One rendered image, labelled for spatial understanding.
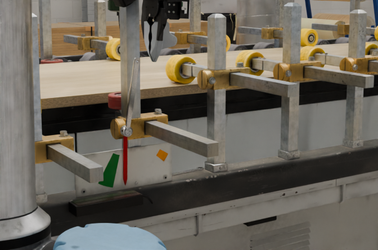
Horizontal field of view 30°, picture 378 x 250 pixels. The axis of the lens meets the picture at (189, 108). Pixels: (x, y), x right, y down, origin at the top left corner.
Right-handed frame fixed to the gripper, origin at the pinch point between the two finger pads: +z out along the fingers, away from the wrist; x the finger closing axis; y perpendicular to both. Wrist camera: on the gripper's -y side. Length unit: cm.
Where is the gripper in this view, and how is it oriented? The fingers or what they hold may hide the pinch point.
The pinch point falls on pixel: (151, 56)
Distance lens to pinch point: 158.0
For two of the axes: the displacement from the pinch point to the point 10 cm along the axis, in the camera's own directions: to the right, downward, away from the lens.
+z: -0.5, 9.9, 1.3
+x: -5.4, -1.4, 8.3
